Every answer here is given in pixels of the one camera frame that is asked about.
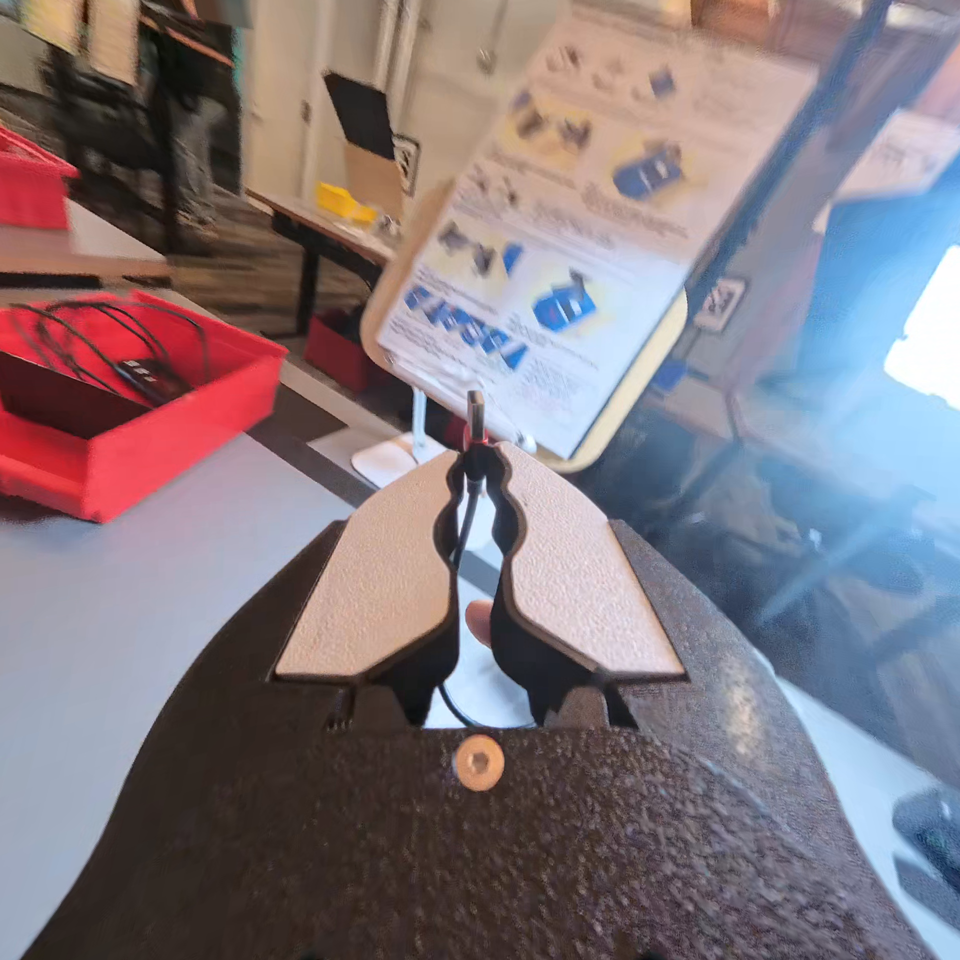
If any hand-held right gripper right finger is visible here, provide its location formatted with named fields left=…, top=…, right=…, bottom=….
left=489, top=441, right=687, bottom=727

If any black divider panel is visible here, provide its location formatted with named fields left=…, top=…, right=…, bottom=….
left=0, top=351, right=155, bottom=441

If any red black usb cable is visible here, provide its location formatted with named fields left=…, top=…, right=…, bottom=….
left=437, top=388, right=494, bottom=730

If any instruction poster on board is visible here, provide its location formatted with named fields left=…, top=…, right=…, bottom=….
left=360, top=0, right=819, bottom=474

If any large red storage bin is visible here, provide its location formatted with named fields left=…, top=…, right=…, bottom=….
left=0, top=291, right=290, bottom=524

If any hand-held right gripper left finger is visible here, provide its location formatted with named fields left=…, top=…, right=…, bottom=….
left=271, top=448, right=468, bottom=727

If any dark wooden table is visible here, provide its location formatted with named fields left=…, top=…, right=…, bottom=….
left=246, top=187, right=399, bottom=339

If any small red floor bin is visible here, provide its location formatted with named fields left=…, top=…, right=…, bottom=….
left=303, top=309, right=376, bottom=395

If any cardboard box with black flap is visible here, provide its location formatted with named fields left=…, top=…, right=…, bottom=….
left=322, top=71, right=421, bottom=219

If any yellow bin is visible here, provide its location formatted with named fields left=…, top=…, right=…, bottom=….
left=315, top=182, right=378, bottom=226

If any closed red storage bin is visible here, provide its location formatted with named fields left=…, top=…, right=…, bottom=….
left=0, top=126, right=80, bottom=230

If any black usb hub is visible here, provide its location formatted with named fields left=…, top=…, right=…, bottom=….
left=116, top=358, right=190, bottom=405

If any bundle of black cables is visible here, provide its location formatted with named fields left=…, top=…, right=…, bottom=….
left=7, top=298, right=215, bottom=391

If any white sign stand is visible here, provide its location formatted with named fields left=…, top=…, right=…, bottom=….
left=351, top=386, right=451, bottom=489

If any black white fiducial tag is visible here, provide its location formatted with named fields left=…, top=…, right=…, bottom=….
left=392, top=133, right=421, bottom=198
left=693, top=276, right=751, bottom=333

